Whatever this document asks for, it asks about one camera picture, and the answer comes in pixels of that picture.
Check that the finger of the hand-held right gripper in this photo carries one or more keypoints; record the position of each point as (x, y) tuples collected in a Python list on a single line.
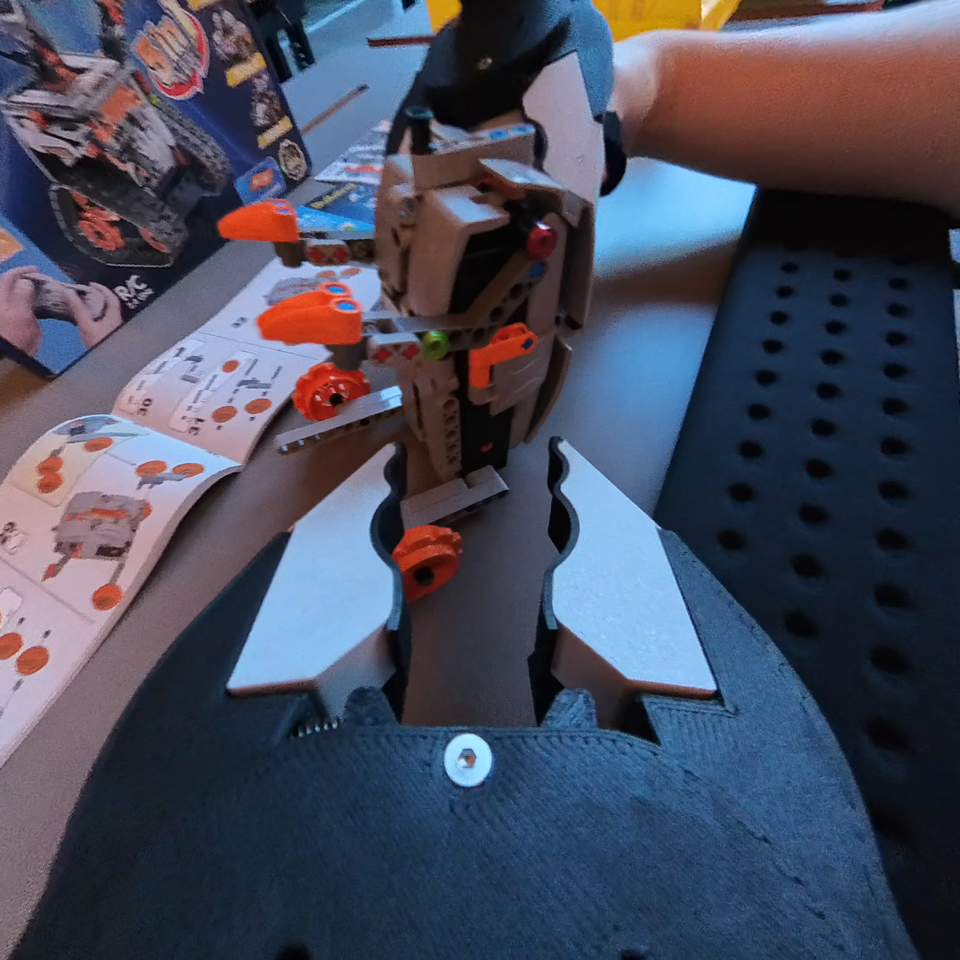
[(570, 127)]

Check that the white open instruction booklet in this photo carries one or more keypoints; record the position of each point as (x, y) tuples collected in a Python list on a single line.
[(112, 525)]

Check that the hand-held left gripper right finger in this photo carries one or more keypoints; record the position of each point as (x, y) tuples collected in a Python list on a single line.
[(630, 600)]

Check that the grey orange toy robot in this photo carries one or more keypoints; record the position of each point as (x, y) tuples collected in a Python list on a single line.
[(442, 247)]

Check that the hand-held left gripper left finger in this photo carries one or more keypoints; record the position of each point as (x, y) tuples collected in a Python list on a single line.
[(315, 600)]

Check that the blue toy robot box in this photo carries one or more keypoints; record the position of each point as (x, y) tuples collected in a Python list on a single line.
[(112, 187)]

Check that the person's right forearm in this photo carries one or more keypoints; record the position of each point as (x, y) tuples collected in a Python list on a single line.
[(787, 112)]

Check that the yellow plastic bin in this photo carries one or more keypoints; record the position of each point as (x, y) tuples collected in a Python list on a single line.
[(660, 19)]

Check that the blue thin booklet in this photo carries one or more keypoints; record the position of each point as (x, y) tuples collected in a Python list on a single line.
[(337, 210)]

